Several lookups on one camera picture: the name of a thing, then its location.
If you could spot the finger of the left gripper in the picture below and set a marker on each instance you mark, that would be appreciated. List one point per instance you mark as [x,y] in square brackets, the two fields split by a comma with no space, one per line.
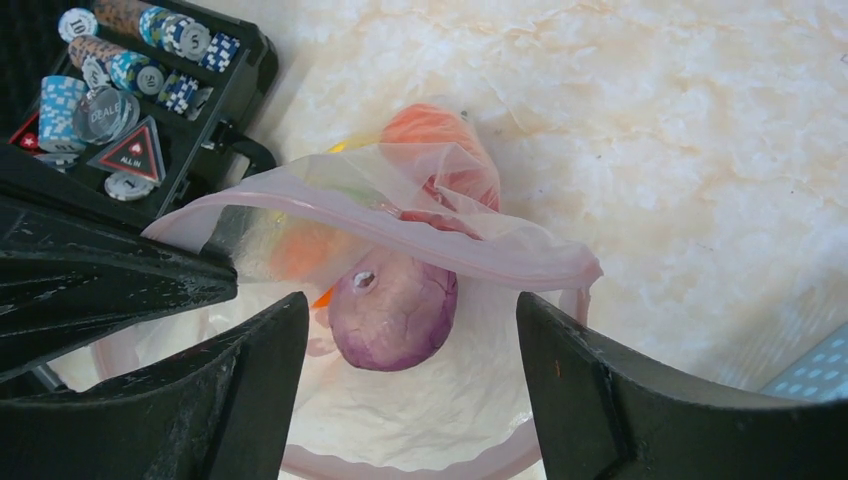
[74,267]

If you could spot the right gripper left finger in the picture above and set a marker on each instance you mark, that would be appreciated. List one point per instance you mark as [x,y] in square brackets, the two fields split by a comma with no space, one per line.
[218,410]

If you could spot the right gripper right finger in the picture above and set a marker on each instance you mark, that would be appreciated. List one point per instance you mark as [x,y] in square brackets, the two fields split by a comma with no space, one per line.
[604,411]

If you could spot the clear zip top bag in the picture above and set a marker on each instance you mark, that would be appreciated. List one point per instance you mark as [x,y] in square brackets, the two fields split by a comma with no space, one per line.
[413,368]

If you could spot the orange fruit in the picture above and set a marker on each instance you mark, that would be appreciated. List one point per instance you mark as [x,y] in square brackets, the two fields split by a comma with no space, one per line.
[432,137]

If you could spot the black open tool case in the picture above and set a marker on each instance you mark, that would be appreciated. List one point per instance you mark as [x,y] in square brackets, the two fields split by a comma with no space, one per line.
[145,112]

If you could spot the blue plastic basket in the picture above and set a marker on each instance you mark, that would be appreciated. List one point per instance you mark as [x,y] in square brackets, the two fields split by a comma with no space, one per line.
[819,375]

